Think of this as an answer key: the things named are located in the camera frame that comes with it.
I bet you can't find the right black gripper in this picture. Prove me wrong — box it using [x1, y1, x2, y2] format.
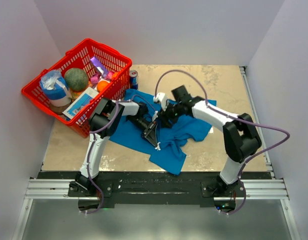
[157, 100, 182, 130]

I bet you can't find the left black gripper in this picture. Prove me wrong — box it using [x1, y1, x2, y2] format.
[127, 115, 157, 147]

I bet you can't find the blue garment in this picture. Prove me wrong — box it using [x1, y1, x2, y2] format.
[109, 88, 217, 176]

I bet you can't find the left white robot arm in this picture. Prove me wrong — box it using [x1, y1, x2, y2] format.
[70, 98, 160, 196]

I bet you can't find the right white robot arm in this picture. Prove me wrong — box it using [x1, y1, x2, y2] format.
[153, 85, 262, 197]

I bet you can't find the blue red drink can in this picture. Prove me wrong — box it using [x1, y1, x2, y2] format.
[129, 70, 138, 90]

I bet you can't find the orange fruit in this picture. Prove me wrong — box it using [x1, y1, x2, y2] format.
[97, 80, 109, 93]

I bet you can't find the blue white flat box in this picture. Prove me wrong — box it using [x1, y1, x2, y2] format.
[62, 87, 98, 120]

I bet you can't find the purple box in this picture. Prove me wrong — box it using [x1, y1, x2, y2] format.
[90, 56, 109, 78]

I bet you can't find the pink packet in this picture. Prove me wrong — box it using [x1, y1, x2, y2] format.
[90, 71, 116, 85]

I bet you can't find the red plastic basket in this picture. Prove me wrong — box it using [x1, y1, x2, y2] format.
[22, 38, 132, 138]

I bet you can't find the green round melon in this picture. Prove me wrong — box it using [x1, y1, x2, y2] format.
[64, 68, 89, 92]

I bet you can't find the blue white wrapped package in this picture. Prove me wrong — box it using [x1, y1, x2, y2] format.
[40, 70, 72, 107]

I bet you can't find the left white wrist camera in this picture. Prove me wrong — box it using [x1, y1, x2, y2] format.
[155, 142, 161, 151]

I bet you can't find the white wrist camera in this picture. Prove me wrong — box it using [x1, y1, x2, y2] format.
[153, 92, 169, 111]
[155, 142, 161, 151]

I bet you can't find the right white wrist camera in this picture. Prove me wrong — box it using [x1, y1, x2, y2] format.
[153, 92, 169, 111]

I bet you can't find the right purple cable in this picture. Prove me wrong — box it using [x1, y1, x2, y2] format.
[154, 69, 291, 216]

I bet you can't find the purple cable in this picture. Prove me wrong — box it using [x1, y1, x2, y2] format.
[85, 94, 159, 215]
[154, 69, 291, 216]

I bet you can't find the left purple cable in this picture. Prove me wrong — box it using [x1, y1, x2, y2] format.
[85, 94, 159, 215]

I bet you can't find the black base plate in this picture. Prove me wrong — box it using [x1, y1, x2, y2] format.
[38, 171, 247, 209]

